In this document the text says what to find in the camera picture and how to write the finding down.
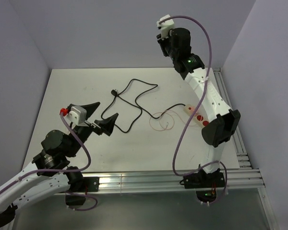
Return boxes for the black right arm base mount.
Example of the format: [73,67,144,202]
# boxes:
[180,170,226,205]

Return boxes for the black power strip cord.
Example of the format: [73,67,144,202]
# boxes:
[102,79,186,134]

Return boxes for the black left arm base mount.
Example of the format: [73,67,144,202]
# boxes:
[64,176,99,211]

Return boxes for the left wrist camera grey red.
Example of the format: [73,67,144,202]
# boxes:
[60,105,87,127]

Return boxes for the thin pink charger cable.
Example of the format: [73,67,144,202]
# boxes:
[148,109,197,132]

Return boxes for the aluminium frame rail front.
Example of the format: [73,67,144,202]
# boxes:
[83,169,265,194]

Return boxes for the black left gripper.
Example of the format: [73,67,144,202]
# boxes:
[66,102,119,157]

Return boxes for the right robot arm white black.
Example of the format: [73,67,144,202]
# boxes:
[156,26,241,187]

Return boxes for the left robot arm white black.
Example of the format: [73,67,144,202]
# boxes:
[0,102,119,230]

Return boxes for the beige power strip red sockets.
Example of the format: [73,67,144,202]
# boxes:
[184,104,209,128]

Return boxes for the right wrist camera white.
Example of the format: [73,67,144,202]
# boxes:
[156,14,175,40]

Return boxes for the aluminium side rail right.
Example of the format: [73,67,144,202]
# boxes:
[212,67,252,171]

